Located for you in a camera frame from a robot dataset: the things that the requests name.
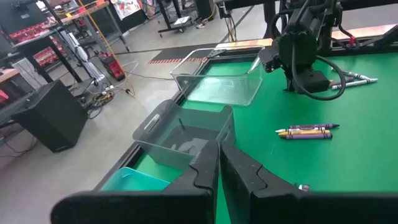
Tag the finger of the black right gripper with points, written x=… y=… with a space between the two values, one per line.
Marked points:
x=287 y=82
x=292 y=82

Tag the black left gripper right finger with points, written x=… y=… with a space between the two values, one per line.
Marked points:
x=239 y=186

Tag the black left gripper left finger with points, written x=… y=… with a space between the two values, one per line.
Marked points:
x=202 y=174

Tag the white crayon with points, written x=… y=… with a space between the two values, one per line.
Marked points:
x=298 y=129

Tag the green crayon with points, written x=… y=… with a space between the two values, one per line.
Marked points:
x=354 y=84

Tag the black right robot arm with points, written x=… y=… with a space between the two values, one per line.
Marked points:
x=311 y=9

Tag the grey plastic bin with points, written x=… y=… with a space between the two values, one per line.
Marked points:
x=161 y=152

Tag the wooden table side board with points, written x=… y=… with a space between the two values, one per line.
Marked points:
x=248 y=43

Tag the clear plastic bin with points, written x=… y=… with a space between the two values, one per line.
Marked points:
x=217 y=93

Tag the teal plastic bin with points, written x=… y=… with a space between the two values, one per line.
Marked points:
x=130 y=182

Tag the black mat striped edge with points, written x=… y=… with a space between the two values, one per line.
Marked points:
x=177 y=53

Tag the white paper sheet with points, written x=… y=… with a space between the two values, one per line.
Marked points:
x=182 y=20

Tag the white power strip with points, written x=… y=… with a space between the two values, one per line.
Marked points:
x=109 y=88

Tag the black rolling stand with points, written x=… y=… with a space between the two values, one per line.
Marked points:
x=168 y=18

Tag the red black device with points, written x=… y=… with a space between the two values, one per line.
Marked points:
x=113 y=67

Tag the black box cabinet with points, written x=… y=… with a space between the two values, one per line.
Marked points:
x=53 y=118

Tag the colourful print board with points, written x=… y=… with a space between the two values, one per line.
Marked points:
x=124 y=7

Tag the black workbench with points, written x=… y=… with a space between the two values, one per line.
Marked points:
x=62 y=59

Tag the red storage bin row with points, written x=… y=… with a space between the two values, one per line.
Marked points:
x=28 y=31
x=46 y=56

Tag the metal work table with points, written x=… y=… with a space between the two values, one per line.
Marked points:
x=87 y=12

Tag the black monitor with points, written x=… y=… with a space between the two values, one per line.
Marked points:
x=18 y=15

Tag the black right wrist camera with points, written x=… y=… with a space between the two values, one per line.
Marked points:
x=314 y=81

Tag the black table frame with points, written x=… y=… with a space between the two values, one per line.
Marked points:
x=126 y=161

